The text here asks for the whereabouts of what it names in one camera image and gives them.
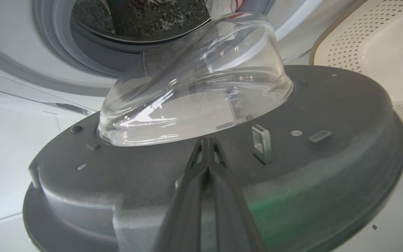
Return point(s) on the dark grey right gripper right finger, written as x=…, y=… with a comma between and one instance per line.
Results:
x=234, y=217

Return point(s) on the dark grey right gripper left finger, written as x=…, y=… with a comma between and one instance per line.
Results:
x=184, y=210

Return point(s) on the dark grey glass washer door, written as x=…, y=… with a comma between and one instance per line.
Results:
x=327, y=168

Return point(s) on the white garment with red trim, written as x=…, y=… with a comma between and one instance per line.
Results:
x=220, y=7

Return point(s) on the cream perforated laundry basket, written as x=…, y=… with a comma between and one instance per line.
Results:
x=380, y=45

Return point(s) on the white front-load washing machine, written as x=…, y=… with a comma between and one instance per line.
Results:
x=12, y=38

